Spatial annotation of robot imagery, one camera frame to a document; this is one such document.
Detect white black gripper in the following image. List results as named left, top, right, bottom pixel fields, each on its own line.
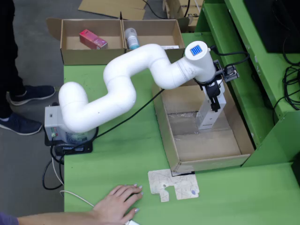
left=198, top=78, right=223, bottom=113

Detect white tall product box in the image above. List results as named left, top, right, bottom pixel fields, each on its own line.
left=196, top=92, right=227, bottom=131

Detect person's left forearm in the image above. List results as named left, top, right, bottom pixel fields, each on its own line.
left=17, top=209, right=97, bottom=225

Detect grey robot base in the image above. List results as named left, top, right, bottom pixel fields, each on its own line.
left=44, top=105, right=99, bottom=144

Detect shallow cardboard tray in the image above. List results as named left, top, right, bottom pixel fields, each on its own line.
left=151, top=79, right=255, bottom=174

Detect large printed cardboard box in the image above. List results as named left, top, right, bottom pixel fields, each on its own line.
left=164, top=0, right=204, bottom=33

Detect pink red product box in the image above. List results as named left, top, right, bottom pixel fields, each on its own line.
left=79, top=29, right=108, bottom=50

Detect divided cardboard box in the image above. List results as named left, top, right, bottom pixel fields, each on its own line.
left=46, top=17, right=190, bottom=66

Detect person's left hand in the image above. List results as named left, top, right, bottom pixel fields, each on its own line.
left=90, top=184, right=144, bottom=225

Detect green metal shelf rack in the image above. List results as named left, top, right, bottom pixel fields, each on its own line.
left=194, top=0, right=300, bottom=168

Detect scribbled white paper piece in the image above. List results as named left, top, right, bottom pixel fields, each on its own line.
left=147, top=168, right=200, bottom=203

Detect white bottle teal label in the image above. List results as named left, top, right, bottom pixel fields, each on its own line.
left=124, top=27, right=141, bottom=50

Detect dark blue sneaker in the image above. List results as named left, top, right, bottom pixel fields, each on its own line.
left=0, top=112, right=43, bottom=136
left=9, top=85, right=56, bottom=106

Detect person's black trousers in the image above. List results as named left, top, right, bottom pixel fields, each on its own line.
left=0, top=0, right=27, bottom=119

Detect grey purple sleeve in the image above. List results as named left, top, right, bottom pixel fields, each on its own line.
left=0, top=212, right=19, bottom=225

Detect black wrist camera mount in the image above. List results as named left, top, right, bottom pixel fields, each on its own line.
left=212, top=60, right=241, bottom=83

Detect short black wrist cable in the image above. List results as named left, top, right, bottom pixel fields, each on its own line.
left=207, top=44, right=250, bottom=68

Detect black coiled cables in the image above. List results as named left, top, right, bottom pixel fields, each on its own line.
left=272, top=65, right=300, bottom=118

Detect long black arm cable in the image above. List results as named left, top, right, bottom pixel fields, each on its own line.
left=61, top=88, right=166, bottom=154

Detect black monitor cable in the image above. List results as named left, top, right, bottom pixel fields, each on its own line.
left=282, top=28, right=300, bottom=67

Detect thin black floor cable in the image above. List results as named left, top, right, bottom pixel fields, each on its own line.
left=137, top=0, right=162, bottom=20

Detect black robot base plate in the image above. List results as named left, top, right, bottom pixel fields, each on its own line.
left=44, top=133, right=94, bottom=156

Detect thin white cable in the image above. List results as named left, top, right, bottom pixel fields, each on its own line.
left=52, top=157, right=95, bottom=208

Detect thick black floor cable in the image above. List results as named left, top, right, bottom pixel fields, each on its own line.
left=42, top=144, right=65, bottom=190

